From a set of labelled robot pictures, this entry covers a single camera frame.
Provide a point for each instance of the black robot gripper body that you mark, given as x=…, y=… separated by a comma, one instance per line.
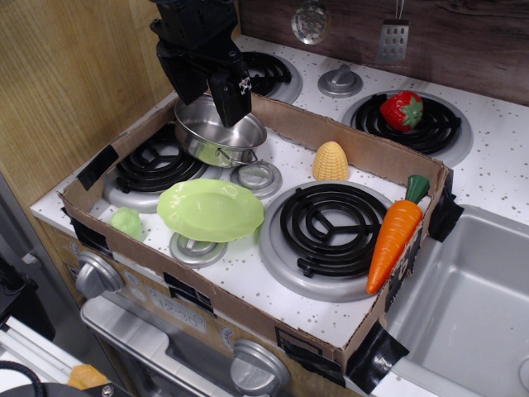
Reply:
x=200, y=31

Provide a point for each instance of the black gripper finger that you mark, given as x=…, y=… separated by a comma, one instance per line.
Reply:
x=188, y=83
x=231, y=93

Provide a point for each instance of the orange toy carrot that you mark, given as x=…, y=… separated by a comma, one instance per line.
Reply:
x=399, y=224

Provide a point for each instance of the light green plastic plate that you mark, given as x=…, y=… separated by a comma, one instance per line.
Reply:
x=210, y=210

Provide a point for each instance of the back left black burner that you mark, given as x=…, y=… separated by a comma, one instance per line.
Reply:
x=273, y=77

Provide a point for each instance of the black burner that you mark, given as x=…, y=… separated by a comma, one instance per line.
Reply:
x=444, y=133
x=318, y=239
x=273, y=77
x=154, y=166

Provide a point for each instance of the silver metal pot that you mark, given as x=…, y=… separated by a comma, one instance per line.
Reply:
x=199, y=131

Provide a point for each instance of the hanging silver strainer ladle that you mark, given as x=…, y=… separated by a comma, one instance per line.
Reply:
x=311, y=22

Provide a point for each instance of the grey back stove knob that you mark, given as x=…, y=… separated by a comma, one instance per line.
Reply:
x=340, y=83

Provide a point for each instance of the yellow toy corn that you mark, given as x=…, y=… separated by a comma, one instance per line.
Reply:
x=330, y=162

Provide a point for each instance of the front left black burner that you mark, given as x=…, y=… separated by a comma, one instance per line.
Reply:
x=154, y=166

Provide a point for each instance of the hanging silver spatula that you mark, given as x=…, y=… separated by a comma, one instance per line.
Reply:
x=393, y=37

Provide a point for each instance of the green toy lettuce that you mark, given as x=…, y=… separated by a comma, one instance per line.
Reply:
x=127, y=220

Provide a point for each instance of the grey front stove knob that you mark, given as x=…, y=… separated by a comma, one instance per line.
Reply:
x=195, y=254

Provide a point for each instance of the red toy strawberry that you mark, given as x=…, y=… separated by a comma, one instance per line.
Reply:
x=403, y=111

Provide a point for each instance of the front right black burner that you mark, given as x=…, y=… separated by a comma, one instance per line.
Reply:
x=318, y=239

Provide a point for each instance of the brown cardboard fence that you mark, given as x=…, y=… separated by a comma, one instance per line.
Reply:
x=237, y=296

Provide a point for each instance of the back right black burner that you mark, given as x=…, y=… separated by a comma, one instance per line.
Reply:
x=444, y=133

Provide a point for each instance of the grey left oven knob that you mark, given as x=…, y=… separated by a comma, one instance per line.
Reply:
x=96, y=276

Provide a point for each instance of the grey oven knob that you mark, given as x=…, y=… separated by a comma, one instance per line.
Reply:
x=255, y=371
x=96, y=276

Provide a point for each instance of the grey right oven knob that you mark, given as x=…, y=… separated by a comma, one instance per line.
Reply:
x=255, y=371

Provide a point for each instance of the grey toy sink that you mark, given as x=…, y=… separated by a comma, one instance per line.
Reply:
x=463, y=314

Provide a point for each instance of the orange object bottom left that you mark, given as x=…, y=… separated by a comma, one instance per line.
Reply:
x=85, y=376

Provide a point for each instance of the grey oven door handle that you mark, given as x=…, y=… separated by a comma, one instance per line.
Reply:
x=160, y=359

